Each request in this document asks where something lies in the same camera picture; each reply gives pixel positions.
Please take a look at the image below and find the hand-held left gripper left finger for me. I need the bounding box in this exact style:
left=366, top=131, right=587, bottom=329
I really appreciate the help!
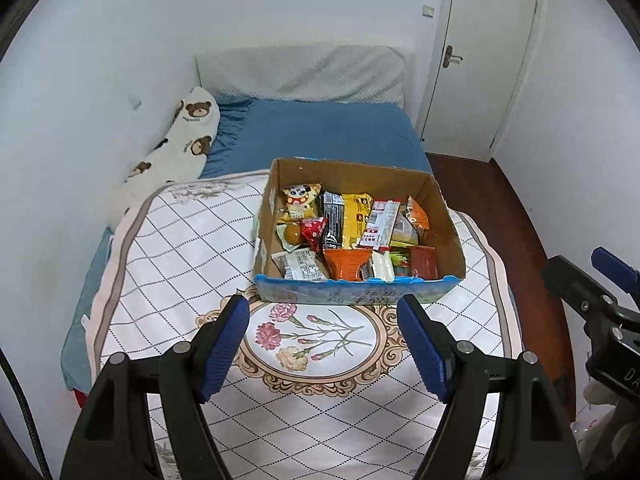
left=60, top=294, right=251, bottom=480

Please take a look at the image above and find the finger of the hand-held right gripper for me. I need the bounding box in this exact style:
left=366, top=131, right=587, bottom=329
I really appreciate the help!
left=542, top=256, right=618, bottom=317
left=591, top=247, right=640, bottom=293

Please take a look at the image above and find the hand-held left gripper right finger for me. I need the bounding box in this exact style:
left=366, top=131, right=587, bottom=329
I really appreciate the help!
left=396, top=294, right=583, bottom=480

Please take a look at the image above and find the green bubble gum packet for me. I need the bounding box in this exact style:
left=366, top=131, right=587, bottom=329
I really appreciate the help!
left=392, top=247, right=413, bottom=279

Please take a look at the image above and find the cardboard box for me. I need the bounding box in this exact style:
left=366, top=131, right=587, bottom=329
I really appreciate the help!
left=251, top=157, right=467, bottom=306

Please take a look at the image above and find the panda print snack packet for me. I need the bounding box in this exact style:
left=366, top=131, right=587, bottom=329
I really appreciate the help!
left=281, top=184, right=322, bottom=224

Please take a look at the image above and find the red brown snack packet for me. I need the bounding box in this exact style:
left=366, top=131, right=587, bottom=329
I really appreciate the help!
left=407, top=246, right=441, bottom=280

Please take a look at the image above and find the white floral quilted blanket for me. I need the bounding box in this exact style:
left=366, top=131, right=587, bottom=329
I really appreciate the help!
left=87, top=170, right=524, bottom=480

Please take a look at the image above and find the white barcode snack packet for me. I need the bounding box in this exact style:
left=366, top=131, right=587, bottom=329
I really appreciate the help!
left=271, top=250, right=329, bottom=281

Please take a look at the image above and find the large orange snack packet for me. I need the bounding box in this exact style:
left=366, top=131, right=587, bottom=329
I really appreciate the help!
left=324, top=247, right=375, bottom=282

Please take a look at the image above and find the pale yellow snack packet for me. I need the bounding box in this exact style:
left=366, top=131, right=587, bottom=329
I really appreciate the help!
left=390, top=212, right=416, bottom=249

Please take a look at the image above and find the orange upright snack packet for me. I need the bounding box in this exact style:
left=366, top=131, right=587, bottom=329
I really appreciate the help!
left=405, top=196, right=431, bottom=241

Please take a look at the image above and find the clear egg yolk packet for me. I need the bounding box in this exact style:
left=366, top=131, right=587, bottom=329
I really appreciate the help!
left=276, top=222, right=306, bottom=252

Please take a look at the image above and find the clear pink printed snack packet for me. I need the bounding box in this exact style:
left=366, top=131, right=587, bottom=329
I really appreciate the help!
left=359, top=200, right=401, bottom=251

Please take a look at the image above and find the red triangular snack packet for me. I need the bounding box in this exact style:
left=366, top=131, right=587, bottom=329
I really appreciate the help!
left=300, top=217, right=329, bottom=254

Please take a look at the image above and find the black snack packet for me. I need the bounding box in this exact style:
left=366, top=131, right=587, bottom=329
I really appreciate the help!
left=320, top=191, right=346, bottom=250

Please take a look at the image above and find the bear print pillow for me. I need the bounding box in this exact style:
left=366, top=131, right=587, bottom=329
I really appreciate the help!
left=107, top=86, right=221, bottom=222

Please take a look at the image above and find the white door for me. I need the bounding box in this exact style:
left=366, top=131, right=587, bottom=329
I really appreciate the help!
left=415, top=0, right=546, bottom=163

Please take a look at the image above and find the blue bed sheet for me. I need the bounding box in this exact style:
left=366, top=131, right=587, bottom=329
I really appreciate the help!
left=60, top=95, right=434, bottom=394

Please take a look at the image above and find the white quilted cushion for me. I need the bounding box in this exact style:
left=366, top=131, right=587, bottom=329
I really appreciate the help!
left=194, top=45, right=414, bottom=109

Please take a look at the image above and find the black cable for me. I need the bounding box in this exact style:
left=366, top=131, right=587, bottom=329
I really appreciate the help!
left=0, top=347, right=54, bottom=480

